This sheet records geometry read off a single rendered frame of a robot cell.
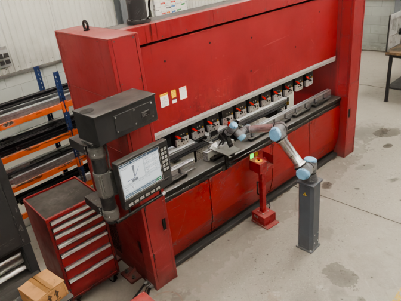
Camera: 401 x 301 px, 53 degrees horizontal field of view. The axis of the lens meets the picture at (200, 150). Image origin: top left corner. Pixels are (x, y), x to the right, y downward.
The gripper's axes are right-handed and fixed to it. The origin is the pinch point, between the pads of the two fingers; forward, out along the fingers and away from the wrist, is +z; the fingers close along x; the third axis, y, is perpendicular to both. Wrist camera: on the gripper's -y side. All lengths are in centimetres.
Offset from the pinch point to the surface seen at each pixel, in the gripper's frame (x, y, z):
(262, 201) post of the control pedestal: -32, -67, 40
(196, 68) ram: 17, 57, -60
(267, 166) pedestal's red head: -34, -42, 2
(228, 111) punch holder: -18.8, 21.6, -20.4
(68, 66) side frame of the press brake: 109, 111, -38
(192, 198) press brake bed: 49, -27, 23
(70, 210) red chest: 154, 16, 17
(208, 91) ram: 5, 41, -42
